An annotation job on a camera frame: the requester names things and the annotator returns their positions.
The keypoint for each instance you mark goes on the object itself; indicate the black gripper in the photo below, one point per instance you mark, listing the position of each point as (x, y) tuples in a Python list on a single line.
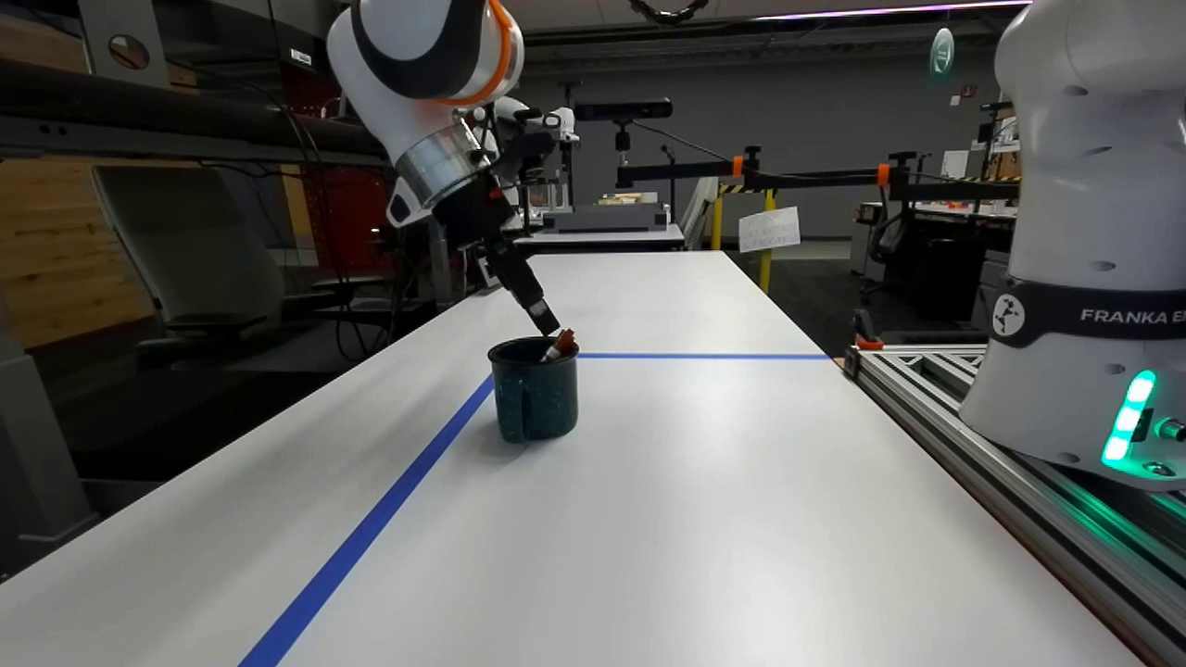
[(476, 207)]

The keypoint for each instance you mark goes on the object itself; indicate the red and white marker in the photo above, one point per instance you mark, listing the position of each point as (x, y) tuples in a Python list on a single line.
[(563, 343)]

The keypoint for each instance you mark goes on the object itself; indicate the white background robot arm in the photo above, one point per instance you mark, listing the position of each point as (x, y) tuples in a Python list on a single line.
[(557, 121)]

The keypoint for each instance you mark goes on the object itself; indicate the white background table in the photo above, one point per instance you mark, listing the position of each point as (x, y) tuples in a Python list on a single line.
[(598, 236)]

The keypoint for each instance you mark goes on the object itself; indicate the dark teal mug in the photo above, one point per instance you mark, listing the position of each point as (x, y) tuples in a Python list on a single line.
[(536, 393)]

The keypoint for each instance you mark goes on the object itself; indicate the red cabinet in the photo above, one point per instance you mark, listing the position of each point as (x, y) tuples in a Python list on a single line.
[(345, 215)]

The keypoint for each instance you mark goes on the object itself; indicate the short black horizontal bar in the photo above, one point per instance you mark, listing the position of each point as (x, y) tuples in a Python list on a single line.
[(625, 109)]

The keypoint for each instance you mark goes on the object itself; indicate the white paper sign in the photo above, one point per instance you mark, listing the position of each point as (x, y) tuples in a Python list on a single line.
[(770, 231)]

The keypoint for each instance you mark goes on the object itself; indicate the long blue tape strip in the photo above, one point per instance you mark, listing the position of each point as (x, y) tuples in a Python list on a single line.
[(373, 522)]

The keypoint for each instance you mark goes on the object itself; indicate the black bar with orange clamps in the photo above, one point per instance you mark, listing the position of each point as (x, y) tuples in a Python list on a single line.
[(815, 174)]

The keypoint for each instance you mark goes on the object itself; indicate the grey box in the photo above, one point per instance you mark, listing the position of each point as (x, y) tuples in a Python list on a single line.
[(199, 244)]

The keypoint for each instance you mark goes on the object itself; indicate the black overhead beam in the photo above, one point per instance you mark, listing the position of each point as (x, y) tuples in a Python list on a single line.
[(161, 115)]

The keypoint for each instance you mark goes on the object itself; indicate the black cart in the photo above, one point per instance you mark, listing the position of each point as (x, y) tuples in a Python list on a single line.
[(933, 265)]

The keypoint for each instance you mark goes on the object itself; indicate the ceiling light strip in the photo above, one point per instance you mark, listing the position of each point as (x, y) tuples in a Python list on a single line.
[(892, 7)]

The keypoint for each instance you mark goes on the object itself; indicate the wooden panel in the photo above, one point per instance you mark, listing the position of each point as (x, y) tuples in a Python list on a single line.
[(58, 254)]

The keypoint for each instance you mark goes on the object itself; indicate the green round sign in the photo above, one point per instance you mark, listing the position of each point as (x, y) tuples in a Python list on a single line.
[(944, 53)]

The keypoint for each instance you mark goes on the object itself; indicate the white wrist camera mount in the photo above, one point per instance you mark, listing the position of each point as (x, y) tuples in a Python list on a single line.
[(406, 207)]

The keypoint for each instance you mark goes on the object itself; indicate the short yellow post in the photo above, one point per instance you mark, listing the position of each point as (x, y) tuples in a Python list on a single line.
[(716, 220)]

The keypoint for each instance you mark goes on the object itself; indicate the tall yellow post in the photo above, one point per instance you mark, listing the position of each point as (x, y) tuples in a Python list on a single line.
[(770, 242)]

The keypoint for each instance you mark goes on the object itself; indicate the aluminium frame rail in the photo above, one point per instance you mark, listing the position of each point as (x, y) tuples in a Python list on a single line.
[(987, 444)]

